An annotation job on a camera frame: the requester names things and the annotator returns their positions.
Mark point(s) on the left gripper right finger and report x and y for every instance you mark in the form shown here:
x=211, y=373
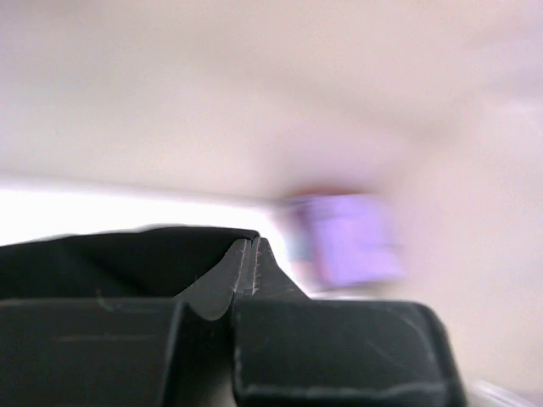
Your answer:
x=291, y=350

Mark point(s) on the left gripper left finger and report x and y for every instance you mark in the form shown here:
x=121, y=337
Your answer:
x=124, y=351

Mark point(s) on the purple folded t shirt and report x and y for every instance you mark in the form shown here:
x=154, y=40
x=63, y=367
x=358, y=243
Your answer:
x=345, y=240

